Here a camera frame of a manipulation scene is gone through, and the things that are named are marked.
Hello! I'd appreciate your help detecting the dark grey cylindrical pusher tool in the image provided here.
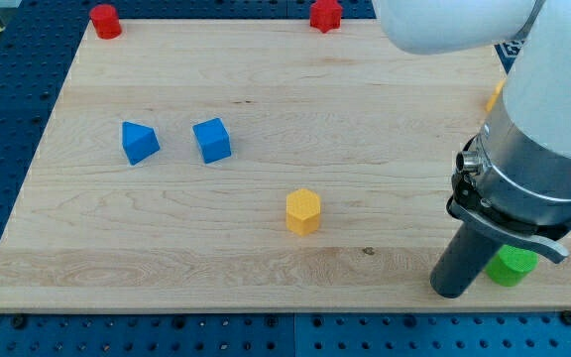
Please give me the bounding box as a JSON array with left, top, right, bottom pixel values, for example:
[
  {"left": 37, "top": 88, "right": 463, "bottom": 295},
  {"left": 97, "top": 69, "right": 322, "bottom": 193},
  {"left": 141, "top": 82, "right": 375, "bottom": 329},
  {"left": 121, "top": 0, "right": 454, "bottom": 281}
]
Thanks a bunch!
[{"left": 430, "top": 223, "right": 503, "bottom": 298}]

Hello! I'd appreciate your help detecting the green cylinder block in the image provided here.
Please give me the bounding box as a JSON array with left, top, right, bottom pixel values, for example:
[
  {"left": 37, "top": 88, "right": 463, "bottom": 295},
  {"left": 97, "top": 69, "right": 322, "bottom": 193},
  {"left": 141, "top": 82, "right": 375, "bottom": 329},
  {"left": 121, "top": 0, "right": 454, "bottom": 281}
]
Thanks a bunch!
[{"left": 485, "top": 245, "right": 538, "bottom": 287}]

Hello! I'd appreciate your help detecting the yellow block behind arm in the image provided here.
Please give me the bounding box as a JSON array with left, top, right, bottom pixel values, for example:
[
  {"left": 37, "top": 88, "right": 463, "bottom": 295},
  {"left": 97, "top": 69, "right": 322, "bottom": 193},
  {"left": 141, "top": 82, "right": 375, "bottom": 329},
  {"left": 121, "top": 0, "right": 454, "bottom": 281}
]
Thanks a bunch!
[{"left": 485, "top": 79, "right": 506, "bottom": 113}]

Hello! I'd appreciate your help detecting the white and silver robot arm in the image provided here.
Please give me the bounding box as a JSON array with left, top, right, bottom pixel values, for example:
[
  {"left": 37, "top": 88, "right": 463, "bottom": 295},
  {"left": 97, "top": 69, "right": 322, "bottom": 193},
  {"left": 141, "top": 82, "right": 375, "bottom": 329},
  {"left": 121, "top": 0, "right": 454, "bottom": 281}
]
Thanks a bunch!
[{"left": 374, "top": 0, "right": 571, "bottom": 298}]

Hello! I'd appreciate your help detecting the yellow hexagon block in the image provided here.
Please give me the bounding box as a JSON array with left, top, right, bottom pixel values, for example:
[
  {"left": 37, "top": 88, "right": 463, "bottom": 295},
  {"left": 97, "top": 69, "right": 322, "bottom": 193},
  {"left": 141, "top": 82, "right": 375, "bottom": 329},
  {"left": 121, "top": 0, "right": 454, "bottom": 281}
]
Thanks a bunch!
[{"left": 285, "top": 188, "right": 321, "bottom": 236}]

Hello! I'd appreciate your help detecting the blue cube block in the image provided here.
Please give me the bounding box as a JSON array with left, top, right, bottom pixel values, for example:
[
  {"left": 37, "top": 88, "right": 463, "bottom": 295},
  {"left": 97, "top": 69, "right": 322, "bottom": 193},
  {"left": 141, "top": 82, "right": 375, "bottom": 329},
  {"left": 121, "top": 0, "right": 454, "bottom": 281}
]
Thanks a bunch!
[{"left": 192, "top": 118, "right": 232, "bottom": 164}]

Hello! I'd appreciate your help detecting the red star block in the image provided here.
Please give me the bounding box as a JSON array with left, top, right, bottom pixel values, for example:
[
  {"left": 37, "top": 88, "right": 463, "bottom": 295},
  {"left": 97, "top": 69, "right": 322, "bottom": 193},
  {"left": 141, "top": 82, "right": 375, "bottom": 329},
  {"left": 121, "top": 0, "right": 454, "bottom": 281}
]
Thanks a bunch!
[{"left": 309, "top": 0, "right": 343, "bottom": 33}]

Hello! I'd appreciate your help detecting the light wooden board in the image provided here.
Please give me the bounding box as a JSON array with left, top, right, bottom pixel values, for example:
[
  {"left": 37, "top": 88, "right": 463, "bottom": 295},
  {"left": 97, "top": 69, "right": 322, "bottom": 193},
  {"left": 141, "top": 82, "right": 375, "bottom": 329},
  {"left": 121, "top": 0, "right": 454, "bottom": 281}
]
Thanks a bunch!
[{"left": 0, "top": 20, "right": 571, "bottom": 313}]

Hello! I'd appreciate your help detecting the blue triangular prism block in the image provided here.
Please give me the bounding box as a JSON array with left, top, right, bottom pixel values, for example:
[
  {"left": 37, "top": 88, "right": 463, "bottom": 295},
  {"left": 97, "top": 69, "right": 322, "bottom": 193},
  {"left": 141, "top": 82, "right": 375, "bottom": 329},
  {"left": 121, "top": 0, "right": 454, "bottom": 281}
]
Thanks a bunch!
[{"left": 122, "top": 121, "right": 161, "bottom": 166}]

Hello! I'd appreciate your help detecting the red cylinder block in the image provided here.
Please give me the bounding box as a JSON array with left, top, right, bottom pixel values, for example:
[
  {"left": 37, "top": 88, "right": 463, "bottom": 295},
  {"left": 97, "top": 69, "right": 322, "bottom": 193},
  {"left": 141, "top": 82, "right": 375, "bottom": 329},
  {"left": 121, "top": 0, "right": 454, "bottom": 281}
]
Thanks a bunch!
[{"left": 89, "top": 4, "right": 122, "bottom": 40}]

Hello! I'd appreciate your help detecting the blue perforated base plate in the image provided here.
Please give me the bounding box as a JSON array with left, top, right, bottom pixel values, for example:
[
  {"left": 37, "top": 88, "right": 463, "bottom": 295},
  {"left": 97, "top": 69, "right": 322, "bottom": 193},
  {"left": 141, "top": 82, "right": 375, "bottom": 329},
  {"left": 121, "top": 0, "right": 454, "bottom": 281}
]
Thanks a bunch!
[{"left": 0, "top": 0, "right": 571, "bottom": 356}]

